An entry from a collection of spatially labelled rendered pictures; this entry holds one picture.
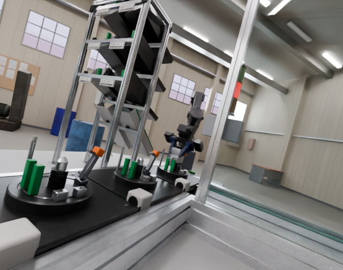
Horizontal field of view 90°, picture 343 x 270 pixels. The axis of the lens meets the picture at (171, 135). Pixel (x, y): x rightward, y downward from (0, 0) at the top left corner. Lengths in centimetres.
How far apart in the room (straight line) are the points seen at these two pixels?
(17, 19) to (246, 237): 887
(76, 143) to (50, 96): 470
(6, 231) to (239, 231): 50
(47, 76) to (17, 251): 807
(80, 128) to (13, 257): 342
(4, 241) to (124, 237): 15
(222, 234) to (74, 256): 41
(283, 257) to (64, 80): 808
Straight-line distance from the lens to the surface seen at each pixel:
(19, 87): 660
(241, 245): 59
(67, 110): 97
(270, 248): 58
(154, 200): 47
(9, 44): 873
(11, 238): 28
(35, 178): 37
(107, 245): 32
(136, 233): 36
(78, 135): 368
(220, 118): 57
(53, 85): 821
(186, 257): 52
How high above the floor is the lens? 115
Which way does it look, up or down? 1 degrees down
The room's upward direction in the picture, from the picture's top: 15 degrees clockwise
